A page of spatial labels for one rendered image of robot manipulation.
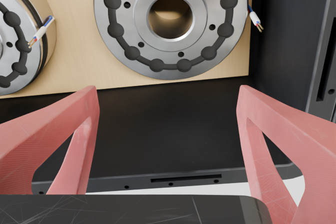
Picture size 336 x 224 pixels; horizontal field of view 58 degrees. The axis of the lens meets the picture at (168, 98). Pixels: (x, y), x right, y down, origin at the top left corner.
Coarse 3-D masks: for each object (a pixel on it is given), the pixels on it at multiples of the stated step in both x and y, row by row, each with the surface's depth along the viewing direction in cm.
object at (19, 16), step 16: (0, 0) 19; (16, 0) 19; (0, 16) 20; (16, 16) 20; (32, 16) 20; (0, 32) 21; (16, 32) 21; (32, 32) 21; (16, 48) 21; (32, 48) 21; (0, 64) 22; (16, 64) 23; (32, 64) 22; (0, 80) 24; (16, 80) 23
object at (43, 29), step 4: (52, 16) 23; (48, 20) 22; (52, 20) 22; (44, 24) 21; (48, 24) 21; (40, 28) 20; (44, 28) 21; (36, 32) 20; (40, 32) 20; (44, 32) 21; (36, 36) 20; (40, 36) 20; (32, 40) 19; (32, 44) 19
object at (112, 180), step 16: (320, 16) 13; (320, 32) 13; (320, 48) 14; (320, 64) 14; (320, 80) 16; (304, 96) 16; (320, 96) 16; (320, 112) 16; (272, 160) 19; (288, 160) 19; (48, 176) 20; (96, 176) 19; (112, 176) 19; (128, 176) 19; (144, 176) 19; (160, 176) 19; (176, 176) 19; (192, 176) 19; (208, 176) 19; (224, 176) 19; (240, 176) 19; (288, 176) 19; (32, 192) 20
